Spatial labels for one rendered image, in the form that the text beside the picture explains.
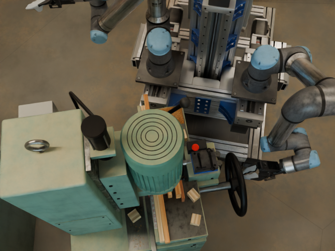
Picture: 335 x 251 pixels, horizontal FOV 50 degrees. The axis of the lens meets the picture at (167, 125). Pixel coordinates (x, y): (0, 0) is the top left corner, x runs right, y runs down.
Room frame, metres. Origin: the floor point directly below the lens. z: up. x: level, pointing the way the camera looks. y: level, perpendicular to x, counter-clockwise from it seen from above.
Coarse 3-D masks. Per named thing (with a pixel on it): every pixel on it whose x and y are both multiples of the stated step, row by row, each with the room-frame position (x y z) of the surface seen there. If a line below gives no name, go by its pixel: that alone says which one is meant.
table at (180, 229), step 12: (216, 180) 0.42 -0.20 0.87; (168, 204) 0.32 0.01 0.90; (180, 204) 0.31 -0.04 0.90; (192, 204) 0.31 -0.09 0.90; (168, 216) 0.27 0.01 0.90; (180, 216) 0.27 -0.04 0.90; (168, 228) 0.22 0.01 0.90; (180, 228) 0.22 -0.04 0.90; (192, 228) 0.22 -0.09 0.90; (204, 228) 0.21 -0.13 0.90; (180, 240) 0.17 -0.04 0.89
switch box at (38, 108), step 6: (42, 102) 0.50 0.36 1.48; (48, 102) 0.50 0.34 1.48; (18, 108) 0.49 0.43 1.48; (24, 108) 0.49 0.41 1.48; (30, 108) 0.49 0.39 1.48; (36, 108) 0.48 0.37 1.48; (42, 108) 0.48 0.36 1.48; (48, 108) 0.48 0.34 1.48; (54, 108) 0.49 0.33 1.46; (18, 114) 0.47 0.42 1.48; (24, 114) 0.47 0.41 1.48; (30, 114) 0.47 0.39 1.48; (36, 114) 0.47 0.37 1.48
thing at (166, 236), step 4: (144, 96) 0.81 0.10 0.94; (144, 100) 0.79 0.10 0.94; (148, 100) 0.79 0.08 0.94; (148, 104) 0.77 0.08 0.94; (148, 108) 0.75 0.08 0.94; (160, 196) 0.34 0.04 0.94; (160, 200) 0.33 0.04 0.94; (160, 204) 0.31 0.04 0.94; (164, 204) 0.31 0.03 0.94; (160, 208) 0.29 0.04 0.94; (164, 208) 0.29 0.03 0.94; (164, 212) 0.28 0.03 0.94; (164, 216) 0.26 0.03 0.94; (164, 220) 0.24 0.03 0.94; (164, 224) 0.23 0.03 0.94; (164, 228) 0.21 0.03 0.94; (164, 232) 0.20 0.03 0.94; (164, 236) 0.18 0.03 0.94; (168, 236) 0.18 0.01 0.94; (168, 240) 0.17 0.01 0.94
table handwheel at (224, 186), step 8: (232, 160) 0.49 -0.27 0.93; (232, 168) 0.48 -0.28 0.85; (240, 168) 0.44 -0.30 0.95; (232, 176) 0.45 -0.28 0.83; (240, 176) 0.41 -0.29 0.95; (224, 184) 0.41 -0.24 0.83; (232, 184) 0.41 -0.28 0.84; (240, 184) 0.38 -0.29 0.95; (200, 192) 0.38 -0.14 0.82; (208, 192) 0.38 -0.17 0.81; (232, 192) 0.40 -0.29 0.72; (240, 192) 0.35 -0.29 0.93; (232, 200) 0.37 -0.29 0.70; (240, 200) 0.33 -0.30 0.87; (240, 208) 0.30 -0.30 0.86; (240, 216) 0.27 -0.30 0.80
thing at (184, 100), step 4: (180, 100) 0.53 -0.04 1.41; (184, 100) 0.53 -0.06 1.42; (188, 100) 0.53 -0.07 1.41; (180, 104) 0.52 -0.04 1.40; (184, 104) 0.52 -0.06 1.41; (188, 104) 0.52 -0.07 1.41; (172, 108) 0.53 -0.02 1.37; (176, 108) 0.52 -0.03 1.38; (184, 108) 0.51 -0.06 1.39; (168, 112) 0.52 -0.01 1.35; (172, 112) 0.52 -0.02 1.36
